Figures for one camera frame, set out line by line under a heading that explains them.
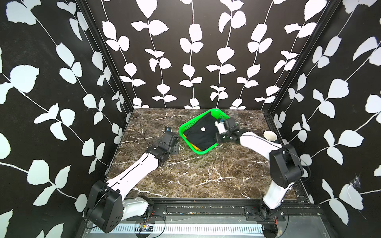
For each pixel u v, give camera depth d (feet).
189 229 2.30
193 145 3.15
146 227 2.34
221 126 2.75
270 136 3.14
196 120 3.42
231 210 2.50
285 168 1.58
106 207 1.29
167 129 2.42
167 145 2.05
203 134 3.24
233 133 2.34
